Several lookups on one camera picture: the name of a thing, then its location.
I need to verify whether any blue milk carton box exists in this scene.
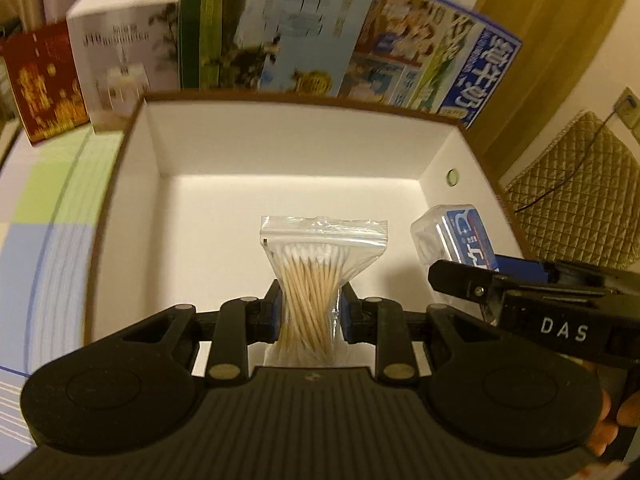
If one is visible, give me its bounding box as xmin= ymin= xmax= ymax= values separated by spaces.
xmin=340 ymin=0 xmax=522 ymax=127

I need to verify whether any red gift box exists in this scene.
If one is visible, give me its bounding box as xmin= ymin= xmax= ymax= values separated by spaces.
xmin=1 ymin=20 xmax=90 ymax=145

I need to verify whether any green milk carton box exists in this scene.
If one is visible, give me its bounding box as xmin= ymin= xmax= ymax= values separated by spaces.
xmin=178 ymin=0 xmax=372 ymax=96

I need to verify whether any bag of cotton swabs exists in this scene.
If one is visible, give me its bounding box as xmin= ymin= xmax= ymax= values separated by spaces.
xmin=259 ymin=216 xmax=388 ymax=368

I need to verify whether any wooden door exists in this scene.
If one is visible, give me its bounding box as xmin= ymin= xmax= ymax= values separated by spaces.
xmin=468 ymin=0 xmax=626 ymax=177

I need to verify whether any blue dental floss box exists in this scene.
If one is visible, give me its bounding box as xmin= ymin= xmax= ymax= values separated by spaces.
xmin=410 ymin=205 xmax=499 ymax=271

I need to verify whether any white humidifier box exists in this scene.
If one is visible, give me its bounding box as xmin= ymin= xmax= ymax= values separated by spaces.
xmin=66 ymin=0 xmax=180 ymax=131

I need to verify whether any quilted chair cushion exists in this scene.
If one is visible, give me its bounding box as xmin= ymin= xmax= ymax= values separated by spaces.
xmin=506 ymin=110 xmax=639 ymax=270

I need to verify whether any right hand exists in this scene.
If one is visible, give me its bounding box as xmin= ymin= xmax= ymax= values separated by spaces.
xmin=586 ymin=390 xmax=640 ymax=456

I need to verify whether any brown cardboard storage box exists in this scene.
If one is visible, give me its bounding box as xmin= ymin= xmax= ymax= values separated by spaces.
xmin=85 ymin=91 xmax=530 ymax=341

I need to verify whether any checked tablecloth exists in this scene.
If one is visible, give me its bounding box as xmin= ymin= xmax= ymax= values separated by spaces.
xmin=1 ymin=127 xmax=122 ymax=469

